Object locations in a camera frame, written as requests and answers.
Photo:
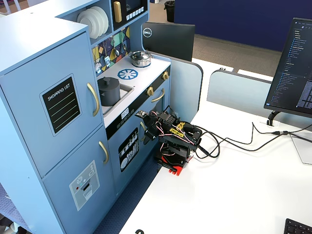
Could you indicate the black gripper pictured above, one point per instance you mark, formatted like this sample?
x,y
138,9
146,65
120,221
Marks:
x,y
149,131

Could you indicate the gray round pot lid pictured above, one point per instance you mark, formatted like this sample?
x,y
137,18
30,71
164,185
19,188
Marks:
x,y
108,84

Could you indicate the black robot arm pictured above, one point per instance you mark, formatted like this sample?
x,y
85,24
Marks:
x,y
175,143

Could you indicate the shiny steel pot lid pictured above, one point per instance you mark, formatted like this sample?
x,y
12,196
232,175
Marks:
x,y
140,55

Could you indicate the blue dishwasher door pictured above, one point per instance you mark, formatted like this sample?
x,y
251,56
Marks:
x,y
115,161

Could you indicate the blue oven door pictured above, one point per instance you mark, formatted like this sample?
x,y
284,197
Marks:
x,y
166,97

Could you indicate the gold stove knob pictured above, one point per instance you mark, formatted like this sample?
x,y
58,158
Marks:
x,y
165,75
150,91

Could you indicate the gray sink basin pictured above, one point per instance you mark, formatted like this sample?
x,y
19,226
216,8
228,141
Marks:
x,y
126,91

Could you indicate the gray cylindrical pot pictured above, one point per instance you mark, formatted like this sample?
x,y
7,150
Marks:
x,y
111,97

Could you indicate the light blue desk divider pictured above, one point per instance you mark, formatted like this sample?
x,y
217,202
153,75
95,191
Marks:
x,y
185,90
234,90

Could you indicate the fridge door with ice dispenser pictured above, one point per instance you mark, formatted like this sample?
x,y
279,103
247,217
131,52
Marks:
x,y
73,165

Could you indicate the steel slotted spatula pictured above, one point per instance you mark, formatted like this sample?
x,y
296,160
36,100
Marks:
x,y
107,61

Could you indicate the steel skimmer spoon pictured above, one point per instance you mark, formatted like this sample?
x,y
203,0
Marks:
x,y
97,66

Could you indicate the steel ladle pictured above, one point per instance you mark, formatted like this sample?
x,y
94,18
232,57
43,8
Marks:
x,y
117,52

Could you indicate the silver whisk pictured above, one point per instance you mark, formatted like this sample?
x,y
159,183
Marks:
x,y
124,46

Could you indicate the small black round object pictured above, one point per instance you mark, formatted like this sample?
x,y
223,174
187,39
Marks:
x,y
139,231

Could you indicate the black Dell monitor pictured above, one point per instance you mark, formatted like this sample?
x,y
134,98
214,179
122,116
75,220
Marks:
x,y
170,41

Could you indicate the fridge door with shopping list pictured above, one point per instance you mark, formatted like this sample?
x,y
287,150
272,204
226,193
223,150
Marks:
x,y
29,136

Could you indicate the white plate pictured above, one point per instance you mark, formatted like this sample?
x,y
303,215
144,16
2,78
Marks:
x,y
98,22
105,19
84,23

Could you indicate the black trash bin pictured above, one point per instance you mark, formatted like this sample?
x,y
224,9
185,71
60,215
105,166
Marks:
x,y
169,11

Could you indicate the black microwave door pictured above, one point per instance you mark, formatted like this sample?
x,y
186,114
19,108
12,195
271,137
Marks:
x,y
132,5

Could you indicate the navy blue partition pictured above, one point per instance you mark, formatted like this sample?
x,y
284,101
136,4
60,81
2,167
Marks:
x,y
243,22

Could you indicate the monitor showing code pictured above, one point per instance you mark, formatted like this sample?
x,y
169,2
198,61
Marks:
x,y
292,73

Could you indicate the blue toy kitchen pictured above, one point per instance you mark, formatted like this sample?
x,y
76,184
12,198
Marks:
x,y
22,48

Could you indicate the black keyboard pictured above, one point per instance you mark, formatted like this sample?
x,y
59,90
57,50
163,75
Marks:
x,y
298,228

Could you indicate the small camera circuit board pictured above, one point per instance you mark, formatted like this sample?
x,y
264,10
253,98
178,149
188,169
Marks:
x,y
141,113

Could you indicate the red arm base mount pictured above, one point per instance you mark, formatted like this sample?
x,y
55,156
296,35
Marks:
x,y
178,170

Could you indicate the gray monitor base plate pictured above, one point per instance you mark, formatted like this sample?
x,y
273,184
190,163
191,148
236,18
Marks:
x,y
303,148

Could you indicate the white furniture frame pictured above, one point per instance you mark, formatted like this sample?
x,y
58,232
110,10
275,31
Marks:
x,y
14,3

